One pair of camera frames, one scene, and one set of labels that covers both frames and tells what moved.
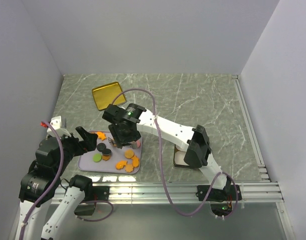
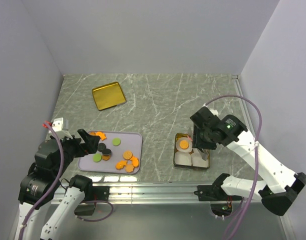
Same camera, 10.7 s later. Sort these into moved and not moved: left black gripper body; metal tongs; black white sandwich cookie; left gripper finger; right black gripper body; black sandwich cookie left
Moved: right black gripper body; metal tongs
Not moved: black sandwich cookie left; left gripper finger; left black gripper body; black white sandwich cookie
